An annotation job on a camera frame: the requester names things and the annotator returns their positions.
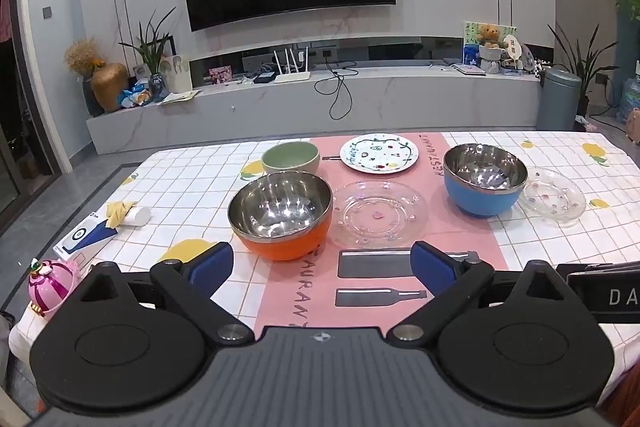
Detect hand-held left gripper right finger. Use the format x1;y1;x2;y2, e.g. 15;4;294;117
387;241;563;343

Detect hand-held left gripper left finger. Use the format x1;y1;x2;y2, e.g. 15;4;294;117
80;241;255;343

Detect clear glass plate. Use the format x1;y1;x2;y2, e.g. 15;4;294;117
330;180;430;250

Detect blue steel bowl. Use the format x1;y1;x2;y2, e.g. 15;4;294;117
443;143;529;219

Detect orange steel bowl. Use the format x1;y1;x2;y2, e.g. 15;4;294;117
227;172;334;262

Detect deep flowered glass plate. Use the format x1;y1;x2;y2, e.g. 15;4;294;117
517;167;587;228

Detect painted white plate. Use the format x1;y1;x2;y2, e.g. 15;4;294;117
339;133;419;173

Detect green ceramic bowl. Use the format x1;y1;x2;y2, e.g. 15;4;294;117
261;141;321;188

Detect pink printed placemat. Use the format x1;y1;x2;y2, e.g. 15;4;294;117
252;133;508;333

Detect lemon checked tablecloth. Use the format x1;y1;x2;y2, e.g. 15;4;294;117
10;130;640;358

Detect white tube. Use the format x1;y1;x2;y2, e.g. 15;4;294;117
122;205;152;228

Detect brown plush blanket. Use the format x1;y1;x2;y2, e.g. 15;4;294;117
597;357;640;427

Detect yellow cloth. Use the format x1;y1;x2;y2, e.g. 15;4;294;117
105;201;138;228

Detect white and blue box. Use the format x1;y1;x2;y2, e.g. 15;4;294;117
52;209;118;260

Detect pink round toy container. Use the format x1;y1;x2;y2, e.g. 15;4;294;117
27;258;81;319

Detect pale paper envelopes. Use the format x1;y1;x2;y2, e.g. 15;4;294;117
160;90;202;105

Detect blue snack packets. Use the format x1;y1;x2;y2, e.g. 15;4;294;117
119;79;153;108

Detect blue glass vase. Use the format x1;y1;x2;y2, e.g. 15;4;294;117
148;72;170;102

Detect card with drawn figures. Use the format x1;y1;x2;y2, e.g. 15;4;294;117
159;54;192;92

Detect blue water bottle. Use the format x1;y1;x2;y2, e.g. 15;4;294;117
618;76;640;125

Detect grey trash can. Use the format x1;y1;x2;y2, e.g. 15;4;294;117
537;67;583;132

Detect white router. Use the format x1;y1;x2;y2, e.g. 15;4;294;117
272;48;312;84

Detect dark vase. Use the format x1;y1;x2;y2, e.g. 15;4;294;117
81;77;103;118

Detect gold vase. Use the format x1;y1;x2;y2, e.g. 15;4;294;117
90;62;130;112

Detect long-leaf green plant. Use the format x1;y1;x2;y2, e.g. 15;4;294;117
118;6;178;75

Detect tall potted plant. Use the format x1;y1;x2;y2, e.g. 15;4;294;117
547;23;621;118

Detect brown teddy bear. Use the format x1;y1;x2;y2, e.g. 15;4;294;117
475;23;502;48

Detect dried flower bunch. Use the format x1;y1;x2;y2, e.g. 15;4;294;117
64;38;101;78

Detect dark sliding glass door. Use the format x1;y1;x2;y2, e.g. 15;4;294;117
0;0;71;238

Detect black cable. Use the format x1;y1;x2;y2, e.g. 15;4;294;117
314;52;358;120

